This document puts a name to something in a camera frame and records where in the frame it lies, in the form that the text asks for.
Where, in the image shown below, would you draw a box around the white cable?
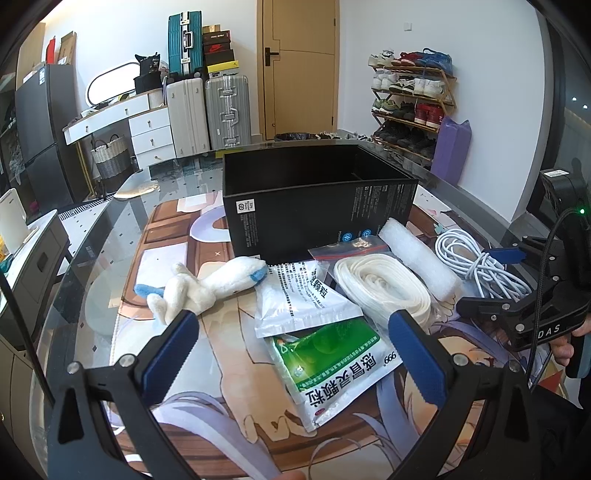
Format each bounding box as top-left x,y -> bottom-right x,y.
434,227 -> 535,303

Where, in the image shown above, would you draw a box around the white foam piece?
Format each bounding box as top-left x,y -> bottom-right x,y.
378,218 -> 461,304

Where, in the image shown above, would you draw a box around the white blue plush toy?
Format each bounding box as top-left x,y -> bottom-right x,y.
134,256 -> 269,325

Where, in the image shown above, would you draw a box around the cream rope coil bag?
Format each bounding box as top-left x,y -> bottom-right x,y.
308,235 -> 433,330

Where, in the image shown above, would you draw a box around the green medicine pouch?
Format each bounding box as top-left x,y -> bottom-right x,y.
266,317 -> 402,433

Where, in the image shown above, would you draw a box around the white medicine pouch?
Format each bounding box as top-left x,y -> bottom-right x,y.
254,260 -> 363,338

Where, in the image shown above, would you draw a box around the right hand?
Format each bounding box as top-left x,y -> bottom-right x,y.
550,315 -> 591,367

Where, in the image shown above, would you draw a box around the purple bag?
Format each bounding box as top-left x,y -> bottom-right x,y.
431,116 -> 472,186

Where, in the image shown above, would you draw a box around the grey side cabinet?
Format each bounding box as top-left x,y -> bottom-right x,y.
6,210 -> 70,342

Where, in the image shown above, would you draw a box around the shoe rack with shoes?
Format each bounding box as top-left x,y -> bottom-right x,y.
368,48 -> 457,166

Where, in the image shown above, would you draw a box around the black cardboard box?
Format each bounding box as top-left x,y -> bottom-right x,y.
222,140 -> 419,265

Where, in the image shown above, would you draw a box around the woven laundry basket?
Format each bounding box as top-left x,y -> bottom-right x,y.
91,134 -> 131,180

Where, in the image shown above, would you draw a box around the white drawer desk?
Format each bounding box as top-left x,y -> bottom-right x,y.
62,88 -> 180,171

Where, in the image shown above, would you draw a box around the white suitcase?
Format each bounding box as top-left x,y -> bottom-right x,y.
166,78 -> 211,158

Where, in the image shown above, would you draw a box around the silver suitcase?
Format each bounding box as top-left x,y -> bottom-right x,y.
204,74 -> 252,150

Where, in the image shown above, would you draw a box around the black bag on desk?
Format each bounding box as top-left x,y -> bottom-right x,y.
134,53 -> 161,94

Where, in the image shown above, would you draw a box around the oval mirror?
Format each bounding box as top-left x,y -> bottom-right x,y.
86,61 -> 140,106

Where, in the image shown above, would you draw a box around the black refrigerator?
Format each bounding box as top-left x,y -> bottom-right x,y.
15,64 -> 89,213

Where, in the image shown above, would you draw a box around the wooden door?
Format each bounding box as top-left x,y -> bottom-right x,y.
256,1 -> 339,140

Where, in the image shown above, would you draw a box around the stacked shoe boxes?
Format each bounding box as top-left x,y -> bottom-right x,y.
201,24 -> 239,77

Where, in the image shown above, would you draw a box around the teal suitcase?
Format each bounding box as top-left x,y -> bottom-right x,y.
167,11 -> 204,78

